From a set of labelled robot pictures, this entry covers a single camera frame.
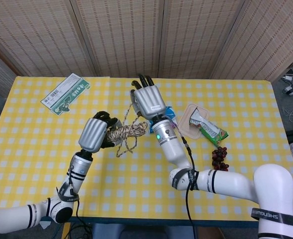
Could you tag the dark purple grape bunch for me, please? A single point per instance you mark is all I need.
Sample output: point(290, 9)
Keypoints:
point(219, 156)

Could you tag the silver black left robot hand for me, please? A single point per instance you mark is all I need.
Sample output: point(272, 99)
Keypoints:
point(91, 134)

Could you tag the green white flattened carton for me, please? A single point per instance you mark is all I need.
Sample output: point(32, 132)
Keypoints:
point(66, 93)

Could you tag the blue snack bag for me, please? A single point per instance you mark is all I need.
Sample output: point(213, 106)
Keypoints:
point(170, 112)

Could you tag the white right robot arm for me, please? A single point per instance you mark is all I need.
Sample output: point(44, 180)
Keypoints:
point(233, 183)

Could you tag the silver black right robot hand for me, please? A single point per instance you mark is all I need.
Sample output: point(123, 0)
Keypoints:
point(148, 99)

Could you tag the yellow white checkered tablecloth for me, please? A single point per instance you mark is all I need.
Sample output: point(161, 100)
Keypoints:
point(36, 149)

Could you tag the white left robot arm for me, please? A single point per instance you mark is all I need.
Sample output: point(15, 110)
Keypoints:
point(77, 169)

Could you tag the green snack bag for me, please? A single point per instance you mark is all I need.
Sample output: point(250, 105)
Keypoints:
point(211, 132)

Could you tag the beige plastic lid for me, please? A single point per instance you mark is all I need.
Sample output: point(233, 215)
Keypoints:
point(187, 122)

